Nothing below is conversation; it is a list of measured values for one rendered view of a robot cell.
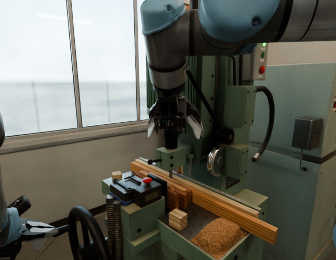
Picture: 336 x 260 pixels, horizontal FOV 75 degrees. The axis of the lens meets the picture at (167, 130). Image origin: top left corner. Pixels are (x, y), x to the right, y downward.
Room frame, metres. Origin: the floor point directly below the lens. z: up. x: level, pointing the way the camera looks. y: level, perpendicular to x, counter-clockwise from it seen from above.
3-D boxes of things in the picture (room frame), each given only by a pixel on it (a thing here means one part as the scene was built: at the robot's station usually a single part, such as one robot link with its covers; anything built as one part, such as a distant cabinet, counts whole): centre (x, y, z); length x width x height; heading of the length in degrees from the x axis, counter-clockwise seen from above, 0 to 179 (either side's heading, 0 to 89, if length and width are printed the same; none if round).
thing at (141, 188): (0.63, 0.10, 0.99); 0.13 x 0.11 x 0.06; 43
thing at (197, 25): (0.39, -0.09, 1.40); 0.11 x 0.11 x 0.08; 82
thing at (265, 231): (0.74, -0.06, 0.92); 0.67 x 0.02 x 0.04; 43
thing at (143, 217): (0.63, 0.10, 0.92); 0.15 x 0.13 x 0.09; 43
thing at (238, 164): (0.80, -0.25, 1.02); 0.09 x 0.07 x 0.12; 43
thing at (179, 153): (0.80, -0.03, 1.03); 0.14 x 0.07 x 0.09; 133
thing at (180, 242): (0.69, 0.04, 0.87); 0.61 x 0.30 x 0.06; 43
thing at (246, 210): (0.78, -0.05, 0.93); 0.60 x 0.02 x 0.05; 43
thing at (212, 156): (0.79, -0.19, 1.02); 0.12 x 0.03 x 0.12; 133
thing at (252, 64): (0.91, -0.34, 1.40); 0.10 x 0.06 x 0.16; 133
